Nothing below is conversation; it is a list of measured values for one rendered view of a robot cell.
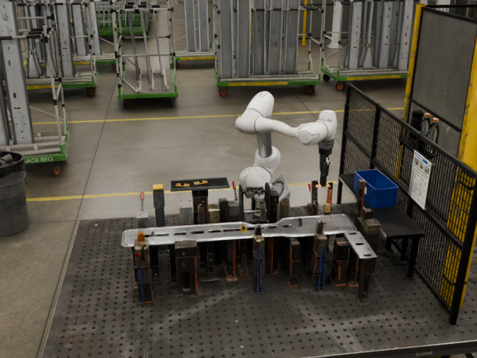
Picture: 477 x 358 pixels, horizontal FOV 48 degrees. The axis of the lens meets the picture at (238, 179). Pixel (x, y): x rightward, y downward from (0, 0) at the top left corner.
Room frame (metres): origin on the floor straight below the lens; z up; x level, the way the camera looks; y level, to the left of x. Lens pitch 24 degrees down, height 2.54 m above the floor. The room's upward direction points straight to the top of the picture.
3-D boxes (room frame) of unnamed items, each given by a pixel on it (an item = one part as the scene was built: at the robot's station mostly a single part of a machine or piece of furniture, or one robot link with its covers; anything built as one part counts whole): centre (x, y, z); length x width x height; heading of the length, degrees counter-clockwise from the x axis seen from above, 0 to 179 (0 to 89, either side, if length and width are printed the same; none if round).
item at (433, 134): (2.94, -1.13, 1.53); 0.06 x 0.06 x 0.20
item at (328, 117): (2.84, -0.49, 1.63); 0.13 x 0.11 x 0.16; 141
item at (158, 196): (3.04, 0.50, 0.92); 0.08 x 0.08 x 0.44; 8
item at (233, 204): (2.97, 0.03, 0.89); 0.13 x 0.11 x 0.38; 8
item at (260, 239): (2.62, -0.12, 0.87); 0.12 x 0.09 x 0.35; 8
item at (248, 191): (3.00, -0.10, 0.94); 0.18 x 0.13 x 0.49; 98
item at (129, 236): (2.77, -0.01, 1.00); 1.38 x 0.22 x 0.02; 98
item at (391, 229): (3.11, -0.89, 1.02); 0.90 x 0.22 x 0.03; 8
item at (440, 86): (4.95, -1.89, 1.00); 1.34 x 0.14 x 2.00; 8
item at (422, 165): (2.83, -1.05, 1.30); 0.23 x 0.02 x 0.31; 8
